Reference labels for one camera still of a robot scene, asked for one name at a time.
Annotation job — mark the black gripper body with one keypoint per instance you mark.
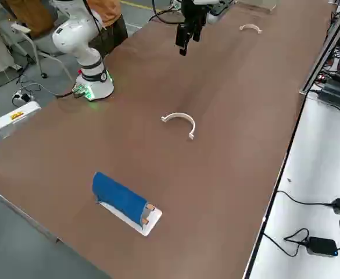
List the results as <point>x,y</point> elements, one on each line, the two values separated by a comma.
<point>194,13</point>

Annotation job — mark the small white PVC pipe clamp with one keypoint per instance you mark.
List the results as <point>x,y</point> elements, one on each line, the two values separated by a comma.
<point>249,26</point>

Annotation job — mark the large white PVC pipe clamp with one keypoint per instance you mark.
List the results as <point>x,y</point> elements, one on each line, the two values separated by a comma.
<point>184,115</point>

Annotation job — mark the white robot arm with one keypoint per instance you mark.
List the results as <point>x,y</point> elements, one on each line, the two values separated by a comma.
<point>79,37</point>
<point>212,18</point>

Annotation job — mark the grey metal chair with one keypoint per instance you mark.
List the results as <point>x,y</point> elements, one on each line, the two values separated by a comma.
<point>42,43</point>

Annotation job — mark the person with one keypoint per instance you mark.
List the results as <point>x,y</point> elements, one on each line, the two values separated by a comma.
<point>39,14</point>

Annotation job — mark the large black power brick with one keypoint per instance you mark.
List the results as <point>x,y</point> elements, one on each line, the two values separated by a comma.
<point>339,91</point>

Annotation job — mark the blue rolled cloth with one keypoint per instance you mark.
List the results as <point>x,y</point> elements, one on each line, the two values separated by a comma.
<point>117,194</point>

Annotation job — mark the floor power socket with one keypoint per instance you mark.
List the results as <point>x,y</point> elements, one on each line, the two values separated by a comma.
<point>23,96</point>

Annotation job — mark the white box with yellow label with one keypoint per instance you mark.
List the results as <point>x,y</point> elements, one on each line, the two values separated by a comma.
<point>15,117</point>

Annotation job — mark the black adapter with blue light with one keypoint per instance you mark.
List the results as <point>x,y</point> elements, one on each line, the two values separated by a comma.
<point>322,246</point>

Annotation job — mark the aluminium frame rail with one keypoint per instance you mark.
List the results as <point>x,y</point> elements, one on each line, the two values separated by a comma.
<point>326,43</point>

